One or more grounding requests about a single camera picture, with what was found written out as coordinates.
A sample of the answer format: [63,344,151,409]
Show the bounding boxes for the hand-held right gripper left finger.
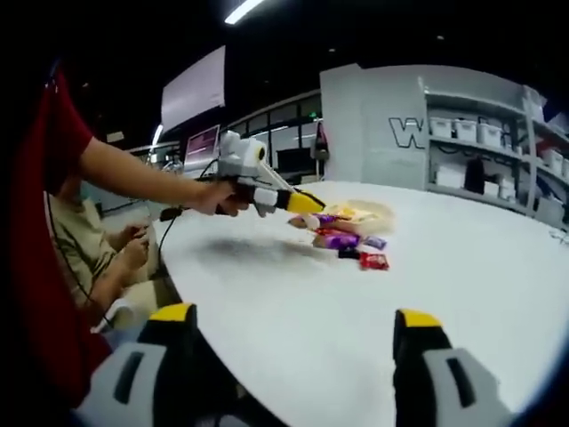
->
[84,302,210,427]

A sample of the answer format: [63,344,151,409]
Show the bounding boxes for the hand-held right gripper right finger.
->
[393,309,501,427]

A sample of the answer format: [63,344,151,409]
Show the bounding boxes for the purple foil food packet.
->
[286,212,341,230]

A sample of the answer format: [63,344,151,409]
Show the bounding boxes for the white food tongs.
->
[260,159,321,231]

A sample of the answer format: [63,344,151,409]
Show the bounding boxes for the purple and brown food packet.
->
[312,232,362,251]

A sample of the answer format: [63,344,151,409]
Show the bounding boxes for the cream paper food container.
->
[327,198,397,236]

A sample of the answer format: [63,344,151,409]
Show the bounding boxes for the small red candy packet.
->
[357,251,391,272]

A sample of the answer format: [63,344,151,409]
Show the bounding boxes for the person's left hand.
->
[195,179,251,219]

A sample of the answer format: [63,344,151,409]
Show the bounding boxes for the pink-screen monitor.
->
[182,124,222,173]

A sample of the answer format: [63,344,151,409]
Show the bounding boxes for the dark hanging bag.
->
[309,119,331,162]

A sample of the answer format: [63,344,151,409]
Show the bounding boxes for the white hanging screen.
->
[159,44,227,131]

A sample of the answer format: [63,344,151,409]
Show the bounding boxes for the ceiling light strip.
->
[223,0,268,26]

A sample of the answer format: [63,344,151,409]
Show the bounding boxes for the row of white storage bins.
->
[429,116,569,179]

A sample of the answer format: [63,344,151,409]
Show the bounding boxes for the person in red shirt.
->
[7,66,115,413]

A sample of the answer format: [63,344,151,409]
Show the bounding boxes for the grey metal shelving unit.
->
[421,75,569,219]

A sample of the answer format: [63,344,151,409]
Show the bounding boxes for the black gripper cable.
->
[155,157,223,268]

